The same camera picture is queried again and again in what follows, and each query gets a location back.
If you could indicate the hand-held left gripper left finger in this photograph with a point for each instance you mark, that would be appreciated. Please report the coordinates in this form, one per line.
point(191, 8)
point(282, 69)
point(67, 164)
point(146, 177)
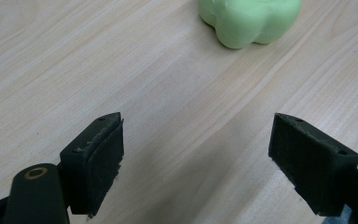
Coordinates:
point(93, 161)

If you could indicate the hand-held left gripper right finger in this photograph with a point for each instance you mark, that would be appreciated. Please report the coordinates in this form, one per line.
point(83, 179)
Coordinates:
point(310, 161)

